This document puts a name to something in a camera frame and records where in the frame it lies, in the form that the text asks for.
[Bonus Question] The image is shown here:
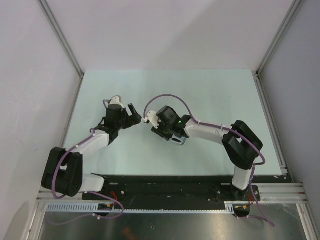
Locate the dark green glasses case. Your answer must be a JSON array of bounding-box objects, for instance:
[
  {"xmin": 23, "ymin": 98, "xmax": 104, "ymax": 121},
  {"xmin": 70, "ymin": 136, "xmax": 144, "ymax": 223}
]
[{"xmin": 170, "ymin": 135, "xmax": 187, "ymax": 146}]

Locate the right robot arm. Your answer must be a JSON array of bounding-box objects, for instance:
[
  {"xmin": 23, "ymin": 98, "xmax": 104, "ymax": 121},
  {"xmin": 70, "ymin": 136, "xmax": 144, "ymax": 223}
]
[{"xmin": 144, "ymin": 105, "xmax": 263, "ymax": 201}]

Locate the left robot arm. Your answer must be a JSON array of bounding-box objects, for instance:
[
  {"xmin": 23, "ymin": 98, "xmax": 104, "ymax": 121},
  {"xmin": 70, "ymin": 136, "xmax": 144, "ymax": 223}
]
[{"xmin": 41, "ymin": 103, "xmax": 142, "ymax": 200}]

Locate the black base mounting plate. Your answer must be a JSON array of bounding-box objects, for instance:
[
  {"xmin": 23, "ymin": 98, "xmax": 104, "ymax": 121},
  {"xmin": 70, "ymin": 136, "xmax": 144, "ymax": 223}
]
[{"xmin": 82, "ymin": 174, "xmax": 293, "ymax": 203}]

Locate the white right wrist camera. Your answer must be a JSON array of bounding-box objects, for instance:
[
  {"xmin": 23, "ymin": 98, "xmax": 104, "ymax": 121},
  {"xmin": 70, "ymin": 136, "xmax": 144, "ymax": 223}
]
[{"xmin": 142, "ymin": 110, "xmax": 161, "ymax": 129}]

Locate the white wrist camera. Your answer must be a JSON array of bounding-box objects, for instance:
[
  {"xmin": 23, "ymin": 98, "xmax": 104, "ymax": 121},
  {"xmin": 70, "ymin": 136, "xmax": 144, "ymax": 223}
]
[
  {"xmin": 142, "ymin": 110, "xmax": 161, "ymax": 129},
  {"xmin": 109, "ymin": 95, "xmax": 125, "ymax": 109}
]

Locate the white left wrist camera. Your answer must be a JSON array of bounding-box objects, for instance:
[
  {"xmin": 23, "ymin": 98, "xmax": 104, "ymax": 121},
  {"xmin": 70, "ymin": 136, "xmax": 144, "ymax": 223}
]
[{"xmin": 109, "ymin": 95, "xmax": 125, "ymax": 109}]

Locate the white slotted cable duct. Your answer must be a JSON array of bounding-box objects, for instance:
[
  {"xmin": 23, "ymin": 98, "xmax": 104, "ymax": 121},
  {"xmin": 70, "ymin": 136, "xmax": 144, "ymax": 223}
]
[{"xmin": 46, "ymin": 201, "xmax": 251, "ymax": 214}]

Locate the right side aluminium rail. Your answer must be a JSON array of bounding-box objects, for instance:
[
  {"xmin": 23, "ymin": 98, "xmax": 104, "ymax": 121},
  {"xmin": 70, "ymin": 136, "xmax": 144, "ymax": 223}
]
[{"xmin": 252, "ymin": 71, "xmax": 289, "ymax": 176}]

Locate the aluminium rail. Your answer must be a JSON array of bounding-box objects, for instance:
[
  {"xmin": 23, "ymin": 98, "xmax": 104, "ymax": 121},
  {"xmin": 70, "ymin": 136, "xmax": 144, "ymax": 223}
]
[
  {"xmin": 252, "ymin": 71, "xmax": 289, "ymax": 176},
  {"xmin": 36, "ymin": 183, "xmax": 308, "ymax": 204}
]

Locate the left aluminium corner post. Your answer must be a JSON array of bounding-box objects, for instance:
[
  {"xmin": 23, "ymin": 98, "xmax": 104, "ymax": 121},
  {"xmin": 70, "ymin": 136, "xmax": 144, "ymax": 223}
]
[{"xmin": 37, "ymin": 0, "xmax": 85, "ymax": 80}]

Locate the aluminium corner post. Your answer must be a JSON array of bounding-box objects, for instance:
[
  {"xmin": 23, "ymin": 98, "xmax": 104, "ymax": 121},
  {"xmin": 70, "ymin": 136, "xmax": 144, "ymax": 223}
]
[
  {"xmin": 255, "ymin": 0, "xmax": 305, "ymax": 76},
  {"xmin": 37, "ymin": 0, "xmax": 85, "ymax": 80}
]

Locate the aluminium front rail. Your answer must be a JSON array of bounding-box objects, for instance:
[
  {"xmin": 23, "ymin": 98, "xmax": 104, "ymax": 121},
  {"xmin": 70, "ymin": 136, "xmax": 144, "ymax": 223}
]
[{"xmin": 36, "ymin": 183, "xmax": 308, "ymax": 204}]

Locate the right aluminium corner post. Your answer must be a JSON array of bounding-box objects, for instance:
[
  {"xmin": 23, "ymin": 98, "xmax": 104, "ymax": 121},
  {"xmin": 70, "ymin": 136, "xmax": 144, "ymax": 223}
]
[{"xmin": 255, "ymin": 0, "xmax": 305, "ymax": 76}]

